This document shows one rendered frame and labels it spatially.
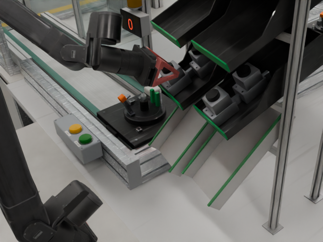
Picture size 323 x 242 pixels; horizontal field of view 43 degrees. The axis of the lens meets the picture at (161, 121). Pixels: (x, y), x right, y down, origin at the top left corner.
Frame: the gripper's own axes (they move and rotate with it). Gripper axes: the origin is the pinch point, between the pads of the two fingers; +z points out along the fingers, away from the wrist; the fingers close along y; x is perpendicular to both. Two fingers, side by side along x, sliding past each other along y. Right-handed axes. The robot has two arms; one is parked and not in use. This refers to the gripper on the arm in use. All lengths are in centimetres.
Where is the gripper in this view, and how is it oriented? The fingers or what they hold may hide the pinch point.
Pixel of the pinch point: (171, 70)
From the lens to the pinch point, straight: 98.9
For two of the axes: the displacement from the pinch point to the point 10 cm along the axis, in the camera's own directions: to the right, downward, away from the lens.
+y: -4.2, -5.0, 7.6
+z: 8.5, 0.8, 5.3
